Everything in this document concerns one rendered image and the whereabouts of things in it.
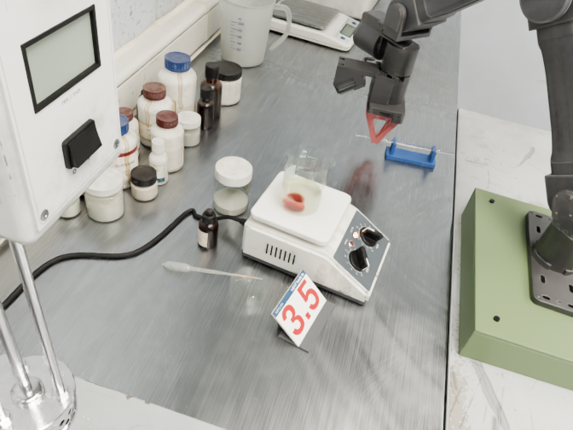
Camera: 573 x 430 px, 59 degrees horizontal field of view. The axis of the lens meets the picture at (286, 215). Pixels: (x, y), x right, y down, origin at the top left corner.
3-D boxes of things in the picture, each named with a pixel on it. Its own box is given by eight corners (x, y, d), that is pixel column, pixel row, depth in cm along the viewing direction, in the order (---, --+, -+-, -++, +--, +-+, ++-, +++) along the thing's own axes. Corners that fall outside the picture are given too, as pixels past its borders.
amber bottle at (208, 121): (216, 129, 101) (218, 90, 96) (200, 132, 100) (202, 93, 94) (208, 119, 103) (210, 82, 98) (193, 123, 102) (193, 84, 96)
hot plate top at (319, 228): (352, 200, 78) (353, 195, 78) (326, 248, 69) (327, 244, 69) (280, 173, 81) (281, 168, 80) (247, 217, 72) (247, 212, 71)
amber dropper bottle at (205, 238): (214, 235, 80) (217, 200, 75) (219, 247, 78) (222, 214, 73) (195, 238, 78) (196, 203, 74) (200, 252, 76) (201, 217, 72)
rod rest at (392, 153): (433, 159, 104) (439, 145, 102) (434, 169, 102) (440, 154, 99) (384, 149, 105) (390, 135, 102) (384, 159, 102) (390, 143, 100)
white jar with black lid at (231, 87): (240, 92, 114) (243, 61, 109) (239, 107, 109) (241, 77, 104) (209, 89, 113) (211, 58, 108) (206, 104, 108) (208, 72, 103)
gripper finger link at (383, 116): (356, 145, 100) (368, 102, 94) (358, 126, 105) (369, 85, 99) (390, 152, 100) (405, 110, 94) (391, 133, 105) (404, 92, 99)
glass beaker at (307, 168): (274, 214, 72) (282, 166, 67) (280, 187, 77) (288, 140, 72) (322, 224, 72) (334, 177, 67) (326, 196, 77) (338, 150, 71)
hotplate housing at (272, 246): (386, 252, 82) (401, 215, 77) (364, 309, 73) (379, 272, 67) (262, 203, 87) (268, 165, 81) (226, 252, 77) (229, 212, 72)
